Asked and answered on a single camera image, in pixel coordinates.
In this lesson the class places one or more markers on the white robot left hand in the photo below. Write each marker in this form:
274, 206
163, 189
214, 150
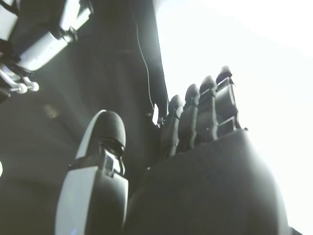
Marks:
207, 183

